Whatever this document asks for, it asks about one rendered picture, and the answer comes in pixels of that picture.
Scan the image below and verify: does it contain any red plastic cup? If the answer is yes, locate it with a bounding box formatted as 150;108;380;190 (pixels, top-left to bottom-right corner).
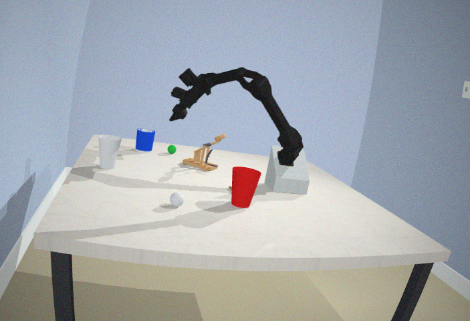
231;167;261;208

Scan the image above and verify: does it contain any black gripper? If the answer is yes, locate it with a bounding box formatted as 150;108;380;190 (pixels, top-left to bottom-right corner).
170;89;198;121

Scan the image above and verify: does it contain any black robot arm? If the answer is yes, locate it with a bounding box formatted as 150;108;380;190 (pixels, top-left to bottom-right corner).
171;67;304;167

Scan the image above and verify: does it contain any white ball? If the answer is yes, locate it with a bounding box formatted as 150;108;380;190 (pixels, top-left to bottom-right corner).
170;192;184;206

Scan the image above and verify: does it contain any grey paper cup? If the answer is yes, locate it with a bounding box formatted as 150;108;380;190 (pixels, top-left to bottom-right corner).
98;135;122;169

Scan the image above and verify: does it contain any green ball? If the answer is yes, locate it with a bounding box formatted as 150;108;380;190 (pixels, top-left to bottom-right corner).
167;144;176;154

